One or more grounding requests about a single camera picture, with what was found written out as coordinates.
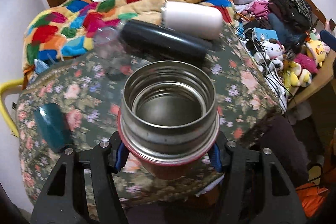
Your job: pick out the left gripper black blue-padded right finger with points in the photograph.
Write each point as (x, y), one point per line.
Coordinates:
(255, 187)

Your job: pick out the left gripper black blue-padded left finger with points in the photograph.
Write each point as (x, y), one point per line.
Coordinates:
(81, 189)

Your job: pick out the red steel thermos cup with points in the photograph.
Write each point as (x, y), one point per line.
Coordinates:
(168, 117)

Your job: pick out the dark teal faceted cup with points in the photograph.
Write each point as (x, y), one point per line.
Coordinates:
(52, 126)

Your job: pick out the clear plastic cup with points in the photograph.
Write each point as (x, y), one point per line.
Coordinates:
(111, 52)

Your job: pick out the floral green quilt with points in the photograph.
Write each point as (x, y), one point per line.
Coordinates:
(91, 103)

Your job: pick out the yellow foam tube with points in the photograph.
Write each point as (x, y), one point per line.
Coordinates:
(7, 88)

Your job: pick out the black white plush toy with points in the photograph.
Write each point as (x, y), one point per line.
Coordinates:
(274, 53)

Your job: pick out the yellow plush toy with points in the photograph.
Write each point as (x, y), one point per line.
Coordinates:
(317, 50)

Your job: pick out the colourful patchwork blanket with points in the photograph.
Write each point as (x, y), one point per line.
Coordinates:
(66, 31)

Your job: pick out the black thermos bottle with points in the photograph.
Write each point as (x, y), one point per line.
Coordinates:
(163, 43)

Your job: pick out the white thermos bottle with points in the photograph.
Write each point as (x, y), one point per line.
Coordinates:
(197, 20)

